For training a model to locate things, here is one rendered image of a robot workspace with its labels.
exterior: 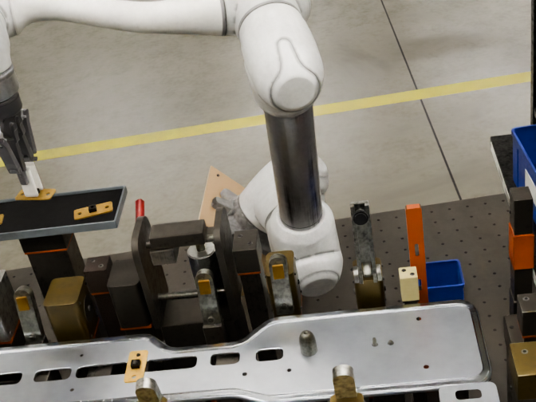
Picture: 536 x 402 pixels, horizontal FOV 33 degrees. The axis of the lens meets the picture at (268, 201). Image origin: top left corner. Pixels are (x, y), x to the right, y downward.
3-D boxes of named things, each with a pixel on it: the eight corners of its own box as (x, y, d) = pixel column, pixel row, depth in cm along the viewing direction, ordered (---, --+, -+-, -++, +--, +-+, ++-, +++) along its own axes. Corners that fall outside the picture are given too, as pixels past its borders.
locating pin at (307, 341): (301, 363, 174) (297, 337, 171) (301, 351, 177) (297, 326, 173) (318, 361, 174) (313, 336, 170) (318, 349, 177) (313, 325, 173)
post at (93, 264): (128, 404, 212) (82, 271, 190) (132, 388, 216) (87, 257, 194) (149, 403, 212) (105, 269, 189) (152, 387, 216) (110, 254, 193)
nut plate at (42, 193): (14, 200, 195) (12, 195, 195) (21, 190, 198) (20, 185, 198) (49, 199, 193) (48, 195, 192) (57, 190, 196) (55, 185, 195)
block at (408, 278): (412, 407, 198) (400, 278, 178) (411, 396, 201) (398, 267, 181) (428, 406, 198) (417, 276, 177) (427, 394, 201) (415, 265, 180)
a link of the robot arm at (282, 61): (327, 230, 235) (352, 298, 221) (266, 246, 234) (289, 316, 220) (306, -12, 176) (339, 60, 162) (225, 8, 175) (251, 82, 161)
